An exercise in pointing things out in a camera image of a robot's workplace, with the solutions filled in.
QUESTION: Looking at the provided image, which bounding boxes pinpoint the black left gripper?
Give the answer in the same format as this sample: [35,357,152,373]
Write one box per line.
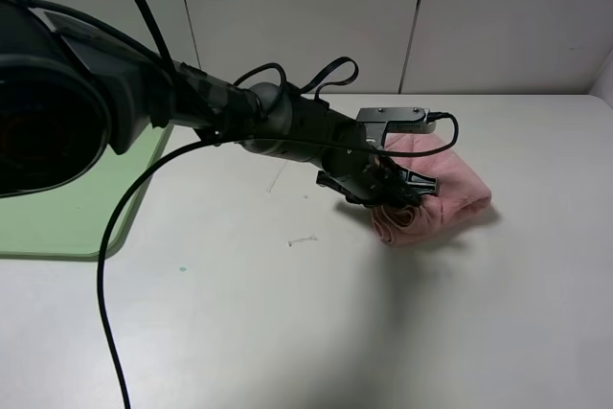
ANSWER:
[315,121,438,208]

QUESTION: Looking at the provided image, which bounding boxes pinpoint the pink terry towel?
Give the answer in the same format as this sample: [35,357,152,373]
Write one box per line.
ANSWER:
[371,149,492,247]

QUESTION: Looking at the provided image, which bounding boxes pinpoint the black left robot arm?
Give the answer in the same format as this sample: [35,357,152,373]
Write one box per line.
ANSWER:
[1,0,439,208]

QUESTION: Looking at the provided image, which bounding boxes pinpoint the green plastic tray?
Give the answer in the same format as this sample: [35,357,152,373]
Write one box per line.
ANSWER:
[1,127,172,261]

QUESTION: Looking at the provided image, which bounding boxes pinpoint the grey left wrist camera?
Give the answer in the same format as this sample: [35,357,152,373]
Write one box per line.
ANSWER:
[356,107,436,148]

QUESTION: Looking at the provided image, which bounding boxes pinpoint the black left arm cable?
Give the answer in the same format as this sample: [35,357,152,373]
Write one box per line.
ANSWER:
[79,0,462,409]

